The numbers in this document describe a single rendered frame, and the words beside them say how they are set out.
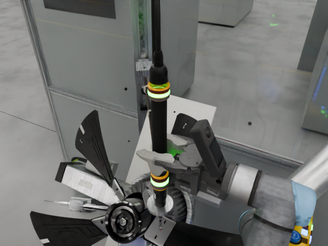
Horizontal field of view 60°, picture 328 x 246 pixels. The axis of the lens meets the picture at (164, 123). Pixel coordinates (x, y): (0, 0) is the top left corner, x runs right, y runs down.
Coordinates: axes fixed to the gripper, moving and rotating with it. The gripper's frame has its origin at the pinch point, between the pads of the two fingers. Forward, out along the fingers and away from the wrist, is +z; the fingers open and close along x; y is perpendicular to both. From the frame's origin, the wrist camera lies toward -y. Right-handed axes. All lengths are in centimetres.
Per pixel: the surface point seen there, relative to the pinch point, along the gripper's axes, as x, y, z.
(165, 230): 0.4, 31.8, -4.5
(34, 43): 70, 22, 124
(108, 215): -5.4, 28.2, 11.2
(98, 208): 1.9, 40.1, 22.5
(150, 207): -2.6, 19.6, -1.4
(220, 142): 70, 51, 0
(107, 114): 71, 58, 74
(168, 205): 0.0, 19.6, -5.3
